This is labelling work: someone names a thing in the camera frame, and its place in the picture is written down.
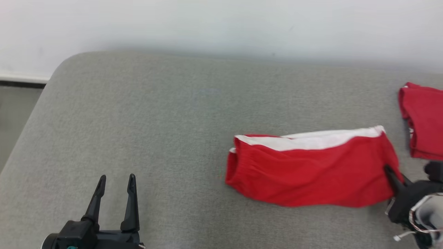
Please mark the grey fabric sofa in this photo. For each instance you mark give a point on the grey fabric sofa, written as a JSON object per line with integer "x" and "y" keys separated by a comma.
{"x": 155, "y": 121}

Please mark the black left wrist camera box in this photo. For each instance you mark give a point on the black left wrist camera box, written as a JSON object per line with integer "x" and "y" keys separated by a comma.
{"x": 74, "y": 235}

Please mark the red shorts with white stripes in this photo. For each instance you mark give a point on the red shorts with white stripes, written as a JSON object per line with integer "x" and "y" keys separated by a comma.
{"x": 311, "y": 173}

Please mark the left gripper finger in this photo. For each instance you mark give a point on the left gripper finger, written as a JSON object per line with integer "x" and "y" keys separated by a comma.
{"x": 131, "y": 211}
{"x": 95, "y": 207}

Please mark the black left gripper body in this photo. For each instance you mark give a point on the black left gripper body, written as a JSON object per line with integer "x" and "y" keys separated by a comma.
{"x": 117, "y": 241}

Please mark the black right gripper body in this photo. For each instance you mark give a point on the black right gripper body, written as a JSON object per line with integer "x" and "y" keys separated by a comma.
{"x": 406, "y": 202}

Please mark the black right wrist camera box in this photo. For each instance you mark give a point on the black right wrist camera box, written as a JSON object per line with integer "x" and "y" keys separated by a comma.
{"x": 435, "y": 171}

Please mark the red jersey with number print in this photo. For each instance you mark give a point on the red jersey with number print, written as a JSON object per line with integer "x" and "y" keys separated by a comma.
{"x": 425, "y": 121}

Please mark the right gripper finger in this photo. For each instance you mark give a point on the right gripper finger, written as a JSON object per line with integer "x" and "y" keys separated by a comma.
{"x": 407, "y": 180}
{"x": 396, "y": 181}

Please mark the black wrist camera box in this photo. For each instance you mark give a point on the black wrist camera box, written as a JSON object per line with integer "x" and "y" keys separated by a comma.
{"x": 74, "y": 235}
{"x": 435, "y": 171}

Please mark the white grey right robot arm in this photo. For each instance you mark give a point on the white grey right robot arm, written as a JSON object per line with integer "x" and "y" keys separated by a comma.
{"x": 431, "y": 216}

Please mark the white wall baseboard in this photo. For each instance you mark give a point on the white wall baseboard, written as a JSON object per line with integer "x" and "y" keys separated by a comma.
{"x": 20, "y": 77}

